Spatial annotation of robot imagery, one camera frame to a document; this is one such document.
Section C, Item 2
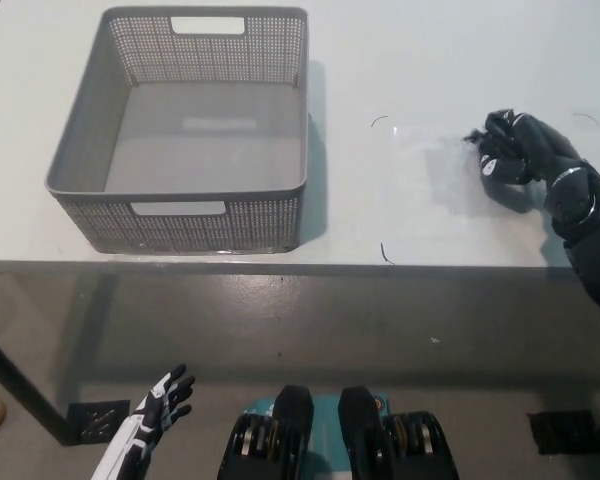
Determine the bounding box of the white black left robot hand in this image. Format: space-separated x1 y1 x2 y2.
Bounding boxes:
90 363 197 480

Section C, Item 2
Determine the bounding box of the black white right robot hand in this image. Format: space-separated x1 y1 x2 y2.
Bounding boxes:
478 110 582 190

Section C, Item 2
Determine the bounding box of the black webcam with cable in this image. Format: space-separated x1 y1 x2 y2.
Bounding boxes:
462 124 489 151

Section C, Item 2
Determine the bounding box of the black slanted table leg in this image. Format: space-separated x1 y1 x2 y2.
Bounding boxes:
0 323 84 446

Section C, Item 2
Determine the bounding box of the black left robot leg block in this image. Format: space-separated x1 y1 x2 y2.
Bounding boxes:
222 384 316 480

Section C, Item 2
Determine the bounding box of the black robot leg block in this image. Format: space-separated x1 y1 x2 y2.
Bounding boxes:
339 387 462 480
222 384 316 480

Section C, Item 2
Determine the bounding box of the black right robot leg block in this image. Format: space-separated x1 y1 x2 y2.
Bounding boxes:
339 387 462 480

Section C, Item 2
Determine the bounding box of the grey perforated plastic basket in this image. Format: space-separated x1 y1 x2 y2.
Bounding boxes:
44 5 312 254

